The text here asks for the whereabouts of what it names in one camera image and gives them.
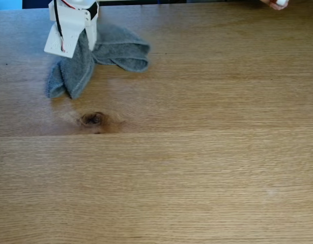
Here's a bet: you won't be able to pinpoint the grey terry cloth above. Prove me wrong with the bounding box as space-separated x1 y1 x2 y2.
46 23 151 100

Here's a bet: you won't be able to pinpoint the person's hand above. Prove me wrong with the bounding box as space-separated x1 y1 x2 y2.
260 0 291 11

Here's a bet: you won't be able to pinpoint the red and white servo wires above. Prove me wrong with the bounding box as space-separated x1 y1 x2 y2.
60 0 76 10

